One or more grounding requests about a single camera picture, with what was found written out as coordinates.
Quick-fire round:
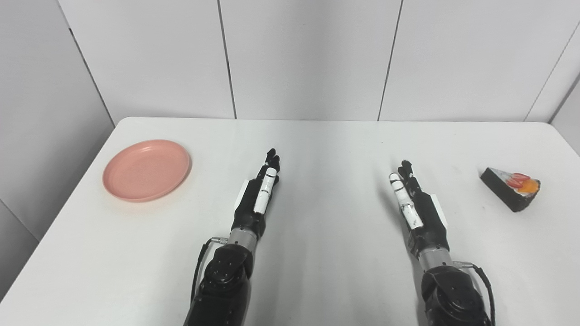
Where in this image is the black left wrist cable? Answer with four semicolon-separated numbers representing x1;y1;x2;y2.
190;235;229;304

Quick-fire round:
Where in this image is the pink round plate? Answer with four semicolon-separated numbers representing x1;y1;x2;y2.
102;139;192;203

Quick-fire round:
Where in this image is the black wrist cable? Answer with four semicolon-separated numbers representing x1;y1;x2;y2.
190;235;229;304
453;259;497;326

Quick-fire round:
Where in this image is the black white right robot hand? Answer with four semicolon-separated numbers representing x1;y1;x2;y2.
388;159;450;259

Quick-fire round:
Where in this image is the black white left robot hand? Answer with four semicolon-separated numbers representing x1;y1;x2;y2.
231;148;281;240

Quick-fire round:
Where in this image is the chocolate cake slice with fruit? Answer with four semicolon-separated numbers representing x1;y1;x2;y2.
480;167;541;213

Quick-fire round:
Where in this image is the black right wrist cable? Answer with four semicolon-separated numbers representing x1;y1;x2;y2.
453;259;497;326

